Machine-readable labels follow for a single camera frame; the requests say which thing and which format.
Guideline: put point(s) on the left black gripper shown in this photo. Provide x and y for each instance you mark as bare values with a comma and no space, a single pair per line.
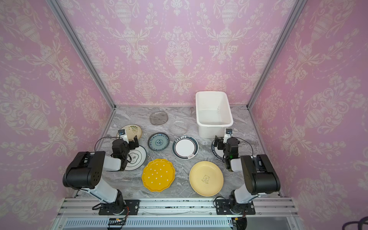
131,144

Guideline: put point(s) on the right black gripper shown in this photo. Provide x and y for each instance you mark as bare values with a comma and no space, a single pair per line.
220,144

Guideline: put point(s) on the white plate green cloud motif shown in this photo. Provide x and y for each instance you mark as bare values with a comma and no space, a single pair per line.
136,158

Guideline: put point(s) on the pale yellow bear plate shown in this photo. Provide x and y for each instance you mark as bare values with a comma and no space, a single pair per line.
206,178

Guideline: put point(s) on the yellow scalloped dotted plate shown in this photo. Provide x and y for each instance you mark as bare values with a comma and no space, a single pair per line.
158,175

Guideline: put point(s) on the white plate green red rim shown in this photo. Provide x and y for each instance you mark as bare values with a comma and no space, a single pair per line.
185,147

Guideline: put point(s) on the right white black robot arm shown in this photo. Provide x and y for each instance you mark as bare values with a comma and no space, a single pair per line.
258,172

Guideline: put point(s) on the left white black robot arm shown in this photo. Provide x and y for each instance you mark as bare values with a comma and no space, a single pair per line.
84,173

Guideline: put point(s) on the white plastic bin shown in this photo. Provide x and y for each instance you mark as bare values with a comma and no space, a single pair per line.
213,113

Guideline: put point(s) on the white plate green lettered rim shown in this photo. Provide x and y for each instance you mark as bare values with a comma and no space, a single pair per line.
217,152

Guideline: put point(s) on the cream plate with willow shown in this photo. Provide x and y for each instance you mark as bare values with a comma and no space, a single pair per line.
132,130

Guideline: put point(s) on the blue floral patterned plate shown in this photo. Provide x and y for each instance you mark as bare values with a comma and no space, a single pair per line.
158,141

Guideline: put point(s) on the grey smoked glass plate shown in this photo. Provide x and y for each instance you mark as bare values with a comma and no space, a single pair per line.
158,118

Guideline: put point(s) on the clear glass plate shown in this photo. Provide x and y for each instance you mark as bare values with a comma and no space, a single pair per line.
178,128

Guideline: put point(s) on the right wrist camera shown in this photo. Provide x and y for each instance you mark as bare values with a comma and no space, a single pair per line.
227,135

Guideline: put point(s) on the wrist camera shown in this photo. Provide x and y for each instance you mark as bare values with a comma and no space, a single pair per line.
227,135
122,135

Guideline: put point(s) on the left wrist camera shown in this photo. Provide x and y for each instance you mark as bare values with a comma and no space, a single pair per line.
122,135

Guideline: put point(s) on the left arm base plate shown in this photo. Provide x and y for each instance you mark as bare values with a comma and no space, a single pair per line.
130,208

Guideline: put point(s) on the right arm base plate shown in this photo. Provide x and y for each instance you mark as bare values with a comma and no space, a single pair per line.
227,207

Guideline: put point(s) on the aluminium mounting rail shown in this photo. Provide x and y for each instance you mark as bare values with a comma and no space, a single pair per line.
272,213

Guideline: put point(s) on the right corner aluminium post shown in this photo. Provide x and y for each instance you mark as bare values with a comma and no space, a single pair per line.
285,32

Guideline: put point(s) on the corner aluminium post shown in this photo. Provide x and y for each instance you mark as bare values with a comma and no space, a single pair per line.
285,32
72,35

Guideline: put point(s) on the left corner aluminium post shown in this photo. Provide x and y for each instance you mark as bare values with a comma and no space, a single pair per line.
72,35

